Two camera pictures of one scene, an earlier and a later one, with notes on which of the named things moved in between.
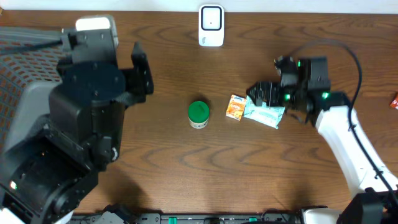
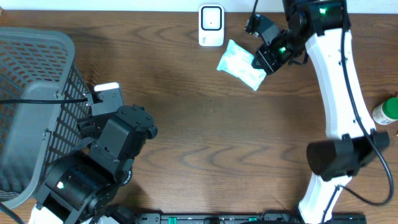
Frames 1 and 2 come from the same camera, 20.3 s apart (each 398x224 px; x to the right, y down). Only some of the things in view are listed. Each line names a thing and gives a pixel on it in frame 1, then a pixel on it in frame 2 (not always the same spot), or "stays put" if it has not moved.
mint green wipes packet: (268, 115) to (237, 63)
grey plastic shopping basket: (27, 76) stays put
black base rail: (173, 218) stays put
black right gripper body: (279, 96) to (275, 54)
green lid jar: (198, 114) to (386, 112)
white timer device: (211, 25) stays put
